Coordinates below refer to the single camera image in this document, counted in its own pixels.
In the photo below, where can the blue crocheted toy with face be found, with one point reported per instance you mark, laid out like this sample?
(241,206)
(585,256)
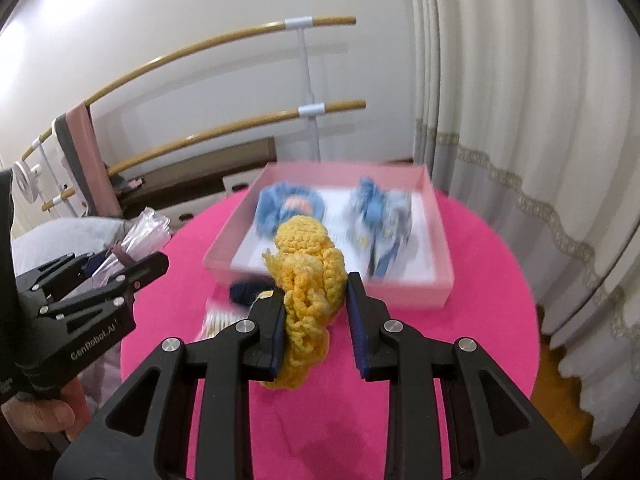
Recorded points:
(272,205)

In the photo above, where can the yellow crochet scrunchie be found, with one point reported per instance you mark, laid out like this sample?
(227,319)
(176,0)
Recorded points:
(310,270)

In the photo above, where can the pink cardboard box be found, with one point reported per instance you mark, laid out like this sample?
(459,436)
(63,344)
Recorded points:
(405,292)

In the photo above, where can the white barre stand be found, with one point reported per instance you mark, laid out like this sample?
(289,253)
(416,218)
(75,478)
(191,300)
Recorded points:
(306,70)

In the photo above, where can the white round device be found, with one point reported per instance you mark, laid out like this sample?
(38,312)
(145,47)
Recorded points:
(25,181)

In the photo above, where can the clear plastic wrapper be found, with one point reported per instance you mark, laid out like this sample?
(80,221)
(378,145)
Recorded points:
(145,230)

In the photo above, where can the person's left hand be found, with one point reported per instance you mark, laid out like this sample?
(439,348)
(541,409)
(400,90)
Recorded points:
(35,417)

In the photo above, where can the pink and grey cloth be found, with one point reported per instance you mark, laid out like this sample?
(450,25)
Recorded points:
(87,160)

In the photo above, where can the blue and white fabric bow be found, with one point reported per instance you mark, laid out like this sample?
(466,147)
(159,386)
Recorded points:
(375,210)

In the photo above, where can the dark brown wooden furniture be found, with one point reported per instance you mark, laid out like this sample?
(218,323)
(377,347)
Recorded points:
(200,167)

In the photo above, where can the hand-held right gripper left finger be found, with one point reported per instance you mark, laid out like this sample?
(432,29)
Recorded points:
(274,332)

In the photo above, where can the cream knitted hair accessory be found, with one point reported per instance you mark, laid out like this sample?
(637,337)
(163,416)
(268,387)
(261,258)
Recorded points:
(220,322)

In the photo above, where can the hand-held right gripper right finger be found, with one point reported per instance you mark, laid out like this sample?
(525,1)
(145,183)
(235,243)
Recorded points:
(358,322)

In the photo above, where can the grey cushion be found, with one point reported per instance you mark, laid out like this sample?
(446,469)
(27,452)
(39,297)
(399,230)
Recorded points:
(60,240)

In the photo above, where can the wooden barre rail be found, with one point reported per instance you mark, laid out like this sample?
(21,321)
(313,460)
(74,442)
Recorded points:
(345,105)
(335,21)

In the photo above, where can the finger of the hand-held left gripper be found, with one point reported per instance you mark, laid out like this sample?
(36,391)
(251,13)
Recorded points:
(146,269)
(50,274)

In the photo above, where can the round pink table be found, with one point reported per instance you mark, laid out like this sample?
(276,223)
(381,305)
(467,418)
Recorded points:
(475,335)

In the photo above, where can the white curtain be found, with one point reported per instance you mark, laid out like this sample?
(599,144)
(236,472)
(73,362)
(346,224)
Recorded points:
(525,110)

